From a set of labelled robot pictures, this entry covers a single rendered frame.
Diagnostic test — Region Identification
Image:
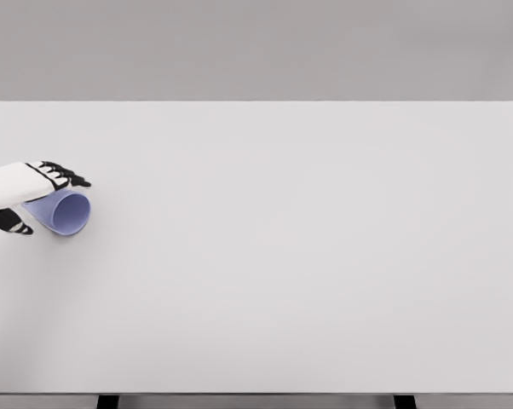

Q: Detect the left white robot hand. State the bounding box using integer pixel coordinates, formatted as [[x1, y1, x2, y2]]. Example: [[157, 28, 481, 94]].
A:
[[0, 160, 93, 237]]

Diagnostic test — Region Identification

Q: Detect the lavender blue cup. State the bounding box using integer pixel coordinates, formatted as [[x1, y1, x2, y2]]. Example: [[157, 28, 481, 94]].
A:
[[20, 190, 91, 236]]

